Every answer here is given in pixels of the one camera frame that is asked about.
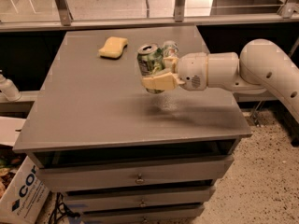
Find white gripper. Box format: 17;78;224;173
141;52;207;91

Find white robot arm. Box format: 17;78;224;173
141;39;299;122

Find green white can far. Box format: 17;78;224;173
162;40;178;58

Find yellow sponge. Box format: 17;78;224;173
98;36;128;59

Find grey drawer cabinet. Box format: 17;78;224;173
12;25;253;224

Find bottom grey drawer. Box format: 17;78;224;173
81;204;204;224

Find grey drawer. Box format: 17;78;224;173
37;155;234;192
64;186;215;213
81;204;204;224

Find middle grey drawer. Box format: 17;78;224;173
64;186;215;213

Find top grey drawer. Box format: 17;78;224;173
37;155;234;192

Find white plastic bottle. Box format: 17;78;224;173
0;72;21;101

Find white cardboard box blue print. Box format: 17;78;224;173
0;157;50;224

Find grey metal window frame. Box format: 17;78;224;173
0;0;299;32

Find black cables on floor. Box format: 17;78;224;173
48;192;82;224

